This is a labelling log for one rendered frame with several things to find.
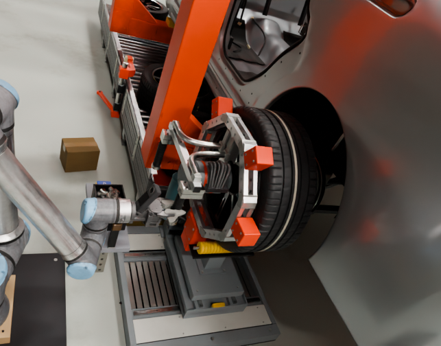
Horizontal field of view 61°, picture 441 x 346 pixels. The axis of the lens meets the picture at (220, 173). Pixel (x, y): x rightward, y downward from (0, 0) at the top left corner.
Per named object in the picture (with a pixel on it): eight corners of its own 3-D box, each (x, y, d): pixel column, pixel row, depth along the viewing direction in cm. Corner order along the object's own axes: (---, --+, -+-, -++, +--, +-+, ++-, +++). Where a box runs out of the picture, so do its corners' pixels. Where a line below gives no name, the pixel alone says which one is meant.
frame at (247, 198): (223, 265, 165) (275, 171, 134) (210, 266, 162) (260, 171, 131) (192, 182, 203) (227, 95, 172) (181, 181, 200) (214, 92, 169)
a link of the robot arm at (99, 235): (73, 255, 137) (77, 231, 130) (81, 232, 146) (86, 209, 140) (99, 259, 139) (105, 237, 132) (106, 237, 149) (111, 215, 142)
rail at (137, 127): (155, 200, 242) (163, 175, 229) (140, 200, 237) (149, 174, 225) (113, 42, 412) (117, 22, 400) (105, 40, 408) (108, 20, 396)
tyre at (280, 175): (308, 87, 160) (234, 139, 217) (261, 77, 150) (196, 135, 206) (330, 243, 143) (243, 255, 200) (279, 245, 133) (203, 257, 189)
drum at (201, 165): (225, 200, 168) (236, 176, 160) (181, 199, 158) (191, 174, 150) (216, 179, 178) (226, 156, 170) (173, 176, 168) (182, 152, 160)
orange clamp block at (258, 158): (260, 171, 145) (274, 165, 137) (243, 169, 142) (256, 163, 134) (259, 154, 147) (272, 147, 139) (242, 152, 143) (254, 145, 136)
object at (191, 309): (242, 312, 209) (249, 302, 204) (182, 320, 193) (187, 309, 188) (215, 242, 244) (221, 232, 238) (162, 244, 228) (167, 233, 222)
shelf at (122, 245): (129, 252, 173) (130, 248, 171) (90, 253, 165) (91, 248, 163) (118, 188, 202) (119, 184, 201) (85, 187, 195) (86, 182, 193)
